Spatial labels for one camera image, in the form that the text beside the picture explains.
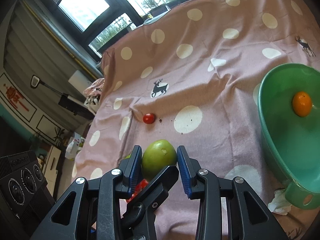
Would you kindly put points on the red cherry tomato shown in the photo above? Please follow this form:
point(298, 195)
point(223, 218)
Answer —
point(141, 185)
point(149, 118)

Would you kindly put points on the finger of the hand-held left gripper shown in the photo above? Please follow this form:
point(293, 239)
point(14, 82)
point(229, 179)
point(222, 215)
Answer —
point(160, 187)

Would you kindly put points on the pink polka-dot blanket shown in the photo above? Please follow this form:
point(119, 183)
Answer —
point(200, 67)

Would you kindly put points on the green jujube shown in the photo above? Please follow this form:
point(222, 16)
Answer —
point(160, 157)
point(127, 156)

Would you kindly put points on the crumpled white tissue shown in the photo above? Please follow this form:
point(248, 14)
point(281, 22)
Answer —
point(280, 202)

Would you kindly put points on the white plastic bag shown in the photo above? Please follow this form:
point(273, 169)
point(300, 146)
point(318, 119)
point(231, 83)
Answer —
point(73, 147)

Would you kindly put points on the striped pink cloth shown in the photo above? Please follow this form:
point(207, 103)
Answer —
point(93, 92)

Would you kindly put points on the green plastic bowl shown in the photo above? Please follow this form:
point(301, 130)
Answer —
point(280, 130)

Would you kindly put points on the red wall decoration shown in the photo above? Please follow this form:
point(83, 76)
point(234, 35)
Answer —
point(13, 96)

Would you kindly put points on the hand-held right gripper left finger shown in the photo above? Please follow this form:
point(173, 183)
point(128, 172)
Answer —
point(133, 171)

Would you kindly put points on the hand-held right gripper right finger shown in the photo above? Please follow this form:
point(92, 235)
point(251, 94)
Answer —
point(183, 177)

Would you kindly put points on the black-framed window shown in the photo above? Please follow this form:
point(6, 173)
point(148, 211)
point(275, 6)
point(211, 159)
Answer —
point(100, 7)

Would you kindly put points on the white box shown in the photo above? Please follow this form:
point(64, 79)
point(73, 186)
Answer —
point(78, 80)

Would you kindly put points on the orange mandarin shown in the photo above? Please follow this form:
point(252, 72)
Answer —
point(302, 104)

